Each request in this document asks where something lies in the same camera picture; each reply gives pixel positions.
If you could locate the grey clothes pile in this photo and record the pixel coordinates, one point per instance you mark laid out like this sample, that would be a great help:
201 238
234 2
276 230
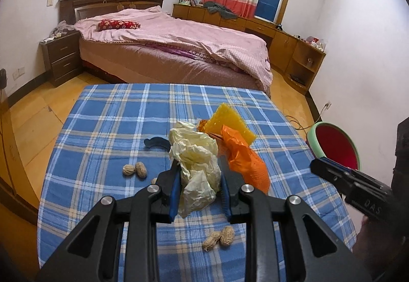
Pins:
220 9

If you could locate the orange plastic bag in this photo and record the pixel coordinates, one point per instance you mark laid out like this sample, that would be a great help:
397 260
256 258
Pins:
246 163

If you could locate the white items on cabinet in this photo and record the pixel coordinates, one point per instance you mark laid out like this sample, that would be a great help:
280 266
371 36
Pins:
314 42

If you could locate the cream plastic bag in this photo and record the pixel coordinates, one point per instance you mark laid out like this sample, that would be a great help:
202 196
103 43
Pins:
195 157

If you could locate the yellow foam net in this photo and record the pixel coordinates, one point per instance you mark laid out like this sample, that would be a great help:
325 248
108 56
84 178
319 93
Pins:
230 123

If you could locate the pink quilt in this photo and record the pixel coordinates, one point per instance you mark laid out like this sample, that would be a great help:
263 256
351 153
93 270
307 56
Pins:
179 32

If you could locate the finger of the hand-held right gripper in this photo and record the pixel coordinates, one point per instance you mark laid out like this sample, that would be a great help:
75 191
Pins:
332 171

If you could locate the long wooden cabinet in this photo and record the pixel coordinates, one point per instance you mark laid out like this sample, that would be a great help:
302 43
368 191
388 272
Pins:
287 45

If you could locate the dark wooden nightstand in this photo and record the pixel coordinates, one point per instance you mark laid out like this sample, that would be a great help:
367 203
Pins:
62 56

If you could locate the walnut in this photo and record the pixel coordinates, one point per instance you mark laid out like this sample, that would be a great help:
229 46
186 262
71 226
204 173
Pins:
141 170
129 170

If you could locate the bed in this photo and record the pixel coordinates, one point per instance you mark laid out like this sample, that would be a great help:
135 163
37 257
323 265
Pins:
159 64

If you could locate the flat black device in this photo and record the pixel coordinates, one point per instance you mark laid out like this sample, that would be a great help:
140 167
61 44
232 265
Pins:
297 79

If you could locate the peanut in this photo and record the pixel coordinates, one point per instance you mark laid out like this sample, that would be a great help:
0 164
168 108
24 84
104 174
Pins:
211 241
228 235

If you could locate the blue curved plastic piece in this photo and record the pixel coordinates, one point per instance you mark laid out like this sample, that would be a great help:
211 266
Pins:
156 143

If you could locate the crumpled grey cloth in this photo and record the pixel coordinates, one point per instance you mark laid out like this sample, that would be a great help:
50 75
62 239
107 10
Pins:
60 29

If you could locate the red floral pillow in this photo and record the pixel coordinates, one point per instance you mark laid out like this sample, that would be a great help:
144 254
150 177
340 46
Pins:
119 24

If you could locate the orange crinkly wrapper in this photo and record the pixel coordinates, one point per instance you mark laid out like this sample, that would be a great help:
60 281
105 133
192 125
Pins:
203 126

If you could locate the person's right forearm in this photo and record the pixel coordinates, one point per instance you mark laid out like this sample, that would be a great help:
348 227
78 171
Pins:
386 250

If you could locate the blue plaid tablecloth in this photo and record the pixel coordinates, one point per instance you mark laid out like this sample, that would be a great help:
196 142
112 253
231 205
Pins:
105 141

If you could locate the wall socket with plug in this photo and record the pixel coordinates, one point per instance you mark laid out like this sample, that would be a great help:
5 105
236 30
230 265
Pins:
327 106

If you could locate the red bin with green rim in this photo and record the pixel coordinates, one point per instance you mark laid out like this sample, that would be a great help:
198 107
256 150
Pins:
335 147

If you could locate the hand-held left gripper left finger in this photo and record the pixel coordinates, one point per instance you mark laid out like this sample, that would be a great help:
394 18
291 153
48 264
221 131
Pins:
175 195

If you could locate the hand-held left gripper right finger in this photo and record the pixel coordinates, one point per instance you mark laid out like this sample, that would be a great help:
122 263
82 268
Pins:
225 195

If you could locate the row of books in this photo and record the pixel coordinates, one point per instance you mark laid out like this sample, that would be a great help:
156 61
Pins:
188 0

